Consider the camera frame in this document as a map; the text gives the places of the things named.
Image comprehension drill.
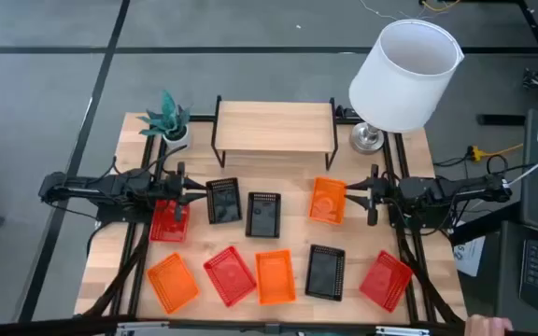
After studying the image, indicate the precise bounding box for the white paper sheet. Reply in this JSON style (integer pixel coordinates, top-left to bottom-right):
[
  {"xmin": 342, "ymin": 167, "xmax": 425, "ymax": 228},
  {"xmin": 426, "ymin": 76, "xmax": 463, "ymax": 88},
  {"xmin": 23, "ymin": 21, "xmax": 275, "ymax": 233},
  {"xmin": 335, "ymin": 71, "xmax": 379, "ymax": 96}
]
[{"xmin": 453, "ymin": 235, "xmax": 487, "ymax": 277}]

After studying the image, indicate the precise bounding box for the orange plastic basket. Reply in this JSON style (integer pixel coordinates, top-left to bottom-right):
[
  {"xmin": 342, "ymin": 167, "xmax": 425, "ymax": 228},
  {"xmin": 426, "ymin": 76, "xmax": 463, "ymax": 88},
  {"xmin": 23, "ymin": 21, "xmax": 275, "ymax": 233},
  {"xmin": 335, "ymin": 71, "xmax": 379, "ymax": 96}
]
[
  {"xmin": 146, "ymin": 252, "xmax": 201, "ymax": 315},
  {"xmin": 254, "ymin": 248, "xmax": 297, "ymax": 306},
  {"xmin": 307, "ymin": 176, "xmax": 347, "ymax": 226}
]

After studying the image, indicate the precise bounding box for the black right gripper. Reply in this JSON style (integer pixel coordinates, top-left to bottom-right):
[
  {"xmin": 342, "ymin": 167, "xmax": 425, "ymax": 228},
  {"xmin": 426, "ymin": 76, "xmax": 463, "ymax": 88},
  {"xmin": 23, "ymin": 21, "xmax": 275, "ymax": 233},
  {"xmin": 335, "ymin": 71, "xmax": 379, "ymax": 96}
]
[{"xmin": 346, "ymin": 163, "xmax": 391, "ymax": 227}]

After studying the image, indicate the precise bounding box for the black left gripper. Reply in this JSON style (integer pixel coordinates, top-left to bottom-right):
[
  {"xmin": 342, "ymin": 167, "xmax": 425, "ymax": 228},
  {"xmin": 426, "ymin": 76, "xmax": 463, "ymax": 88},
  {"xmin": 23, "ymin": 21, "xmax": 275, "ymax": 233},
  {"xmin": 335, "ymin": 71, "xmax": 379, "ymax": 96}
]
[{"xmin": 164, "ymin": 161, "xmax": 207, "ymax": 223}]

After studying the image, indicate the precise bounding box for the white lamp shade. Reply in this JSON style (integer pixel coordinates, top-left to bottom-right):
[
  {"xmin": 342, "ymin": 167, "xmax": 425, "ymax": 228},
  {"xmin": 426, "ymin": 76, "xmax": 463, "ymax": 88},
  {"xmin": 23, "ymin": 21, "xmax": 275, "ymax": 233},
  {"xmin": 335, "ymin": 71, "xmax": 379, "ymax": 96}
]
[{"xmin": 347, "ymin": 18, "xmax": 465, "ymax": 134}]

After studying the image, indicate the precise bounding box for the white plant pot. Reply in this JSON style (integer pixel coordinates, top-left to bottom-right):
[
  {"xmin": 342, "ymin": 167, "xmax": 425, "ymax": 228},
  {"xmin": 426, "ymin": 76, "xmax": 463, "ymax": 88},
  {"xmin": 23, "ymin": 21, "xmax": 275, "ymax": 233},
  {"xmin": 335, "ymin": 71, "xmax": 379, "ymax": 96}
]
[{"xmin": 162, "ymin": 124, "xmax": 191, "ymax": 151}]

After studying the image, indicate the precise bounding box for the wooden shelf with black legs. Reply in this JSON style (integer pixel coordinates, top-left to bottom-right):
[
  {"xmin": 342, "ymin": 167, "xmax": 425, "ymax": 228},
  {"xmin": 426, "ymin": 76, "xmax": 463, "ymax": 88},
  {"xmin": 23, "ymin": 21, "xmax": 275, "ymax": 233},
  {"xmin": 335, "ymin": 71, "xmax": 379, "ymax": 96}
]
[{"xmin": 210, "ymin": 95, "xmax": 340, "ymax": 172}]

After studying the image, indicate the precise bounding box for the black metal table frame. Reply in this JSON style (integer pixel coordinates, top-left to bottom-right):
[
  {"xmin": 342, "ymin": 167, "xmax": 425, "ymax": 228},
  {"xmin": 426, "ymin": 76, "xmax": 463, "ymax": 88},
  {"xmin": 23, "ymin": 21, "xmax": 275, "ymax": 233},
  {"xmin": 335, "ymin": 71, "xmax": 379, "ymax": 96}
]
[{"xmin": 75, "ymin": 111, "xmax": 467, "ymax": 328}]

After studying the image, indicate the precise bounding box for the green artificial plant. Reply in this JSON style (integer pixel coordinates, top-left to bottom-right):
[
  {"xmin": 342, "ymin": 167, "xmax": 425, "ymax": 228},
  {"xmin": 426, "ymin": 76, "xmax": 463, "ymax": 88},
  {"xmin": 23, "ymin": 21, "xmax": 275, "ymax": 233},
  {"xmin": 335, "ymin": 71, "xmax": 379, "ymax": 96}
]
[{"xmin": 136, "ymin": 90, "xmax": 191, "ymax": 140}]

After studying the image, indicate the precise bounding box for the black braided cable sleeve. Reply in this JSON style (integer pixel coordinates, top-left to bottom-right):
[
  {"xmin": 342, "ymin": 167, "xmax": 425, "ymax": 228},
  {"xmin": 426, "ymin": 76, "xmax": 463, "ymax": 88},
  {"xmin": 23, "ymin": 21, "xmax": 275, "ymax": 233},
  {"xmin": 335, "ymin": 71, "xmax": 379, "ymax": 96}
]
[
  {"xmin": 84, "ymin": 223, "xmax": 151, "ymax": 319},
  {"xmin": 397, "ymin": 232, "xmax": 466, "ymax": 326}
]

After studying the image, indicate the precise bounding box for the silver lamp base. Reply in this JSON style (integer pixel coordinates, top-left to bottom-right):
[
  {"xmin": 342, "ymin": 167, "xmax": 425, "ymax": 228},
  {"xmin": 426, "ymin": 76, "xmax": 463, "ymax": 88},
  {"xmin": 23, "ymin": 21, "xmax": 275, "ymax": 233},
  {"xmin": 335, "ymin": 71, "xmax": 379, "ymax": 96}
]
[{"xmin": 348, "ymin": 121, "xmax": 386, "ymax": 155}]

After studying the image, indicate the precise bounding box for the person's hand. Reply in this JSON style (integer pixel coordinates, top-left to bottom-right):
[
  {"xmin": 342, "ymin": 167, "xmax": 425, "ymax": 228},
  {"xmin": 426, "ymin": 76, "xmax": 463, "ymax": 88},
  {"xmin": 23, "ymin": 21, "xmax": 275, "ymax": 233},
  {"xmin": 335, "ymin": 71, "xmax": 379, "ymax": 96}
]
[{"xmin": 463, "ymin": 315, "xmax": 516, "ymax": 336}]

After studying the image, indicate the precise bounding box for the white cable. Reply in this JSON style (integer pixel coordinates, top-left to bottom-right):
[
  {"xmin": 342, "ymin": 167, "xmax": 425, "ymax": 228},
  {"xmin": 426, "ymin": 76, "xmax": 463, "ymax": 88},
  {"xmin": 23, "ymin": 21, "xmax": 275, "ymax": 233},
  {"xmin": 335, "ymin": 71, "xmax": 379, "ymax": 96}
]
[{"xmin": 506, "ymin": 142, "xmax": 538, "ymax": 188}]

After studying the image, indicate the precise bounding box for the red plastic basket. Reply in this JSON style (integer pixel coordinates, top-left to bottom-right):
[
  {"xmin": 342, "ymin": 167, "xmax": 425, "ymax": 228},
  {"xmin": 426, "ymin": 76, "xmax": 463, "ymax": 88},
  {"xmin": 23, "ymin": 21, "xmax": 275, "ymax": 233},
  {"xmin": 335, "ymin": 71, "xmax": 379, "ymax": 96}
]
[
  {"xmin": 359, "ymin": 249, "xmax": 414, "ymax": 314},
  {"xmin": 203, "ymin": 245, "xmax": 258, "ymax": 308},
  {"xmin": 149, "ymin": 200, "xmax": 191, "ymax": 244}
]

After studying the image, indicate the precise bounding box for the yellow extension cord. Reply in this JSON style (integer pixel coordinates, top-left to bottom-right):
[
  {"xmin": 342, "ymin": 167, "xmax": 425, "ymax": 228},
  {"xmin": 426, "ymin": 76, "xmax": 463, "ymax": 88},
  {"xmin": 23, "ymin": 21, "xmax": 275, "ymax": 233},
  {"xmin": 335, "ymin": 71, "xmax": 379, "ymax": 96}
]
[{"xmin": 465, "ymin": 143, "xmax": 525, "ymax": 163}]

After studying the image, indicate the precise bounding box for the black plastic basket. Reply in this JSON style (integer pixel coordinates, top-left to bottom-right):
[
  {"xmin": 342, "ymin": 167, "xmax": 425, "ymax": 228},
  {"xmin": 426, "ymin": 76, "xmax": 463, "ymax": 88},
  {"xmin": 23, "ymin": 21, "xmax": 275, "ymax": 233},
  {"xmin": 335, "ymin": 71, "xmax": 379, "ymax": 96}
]
[
  {"xmin": 205, "ymin": 176, "xmax": 244, "ymax": 225},
  {"xmin": 304, "ymin": 244, "xmax": 347, "ymax": 302},
  {"xmin": 245, "ymin": 191, "xmax": 282, "ymax": 239}
]

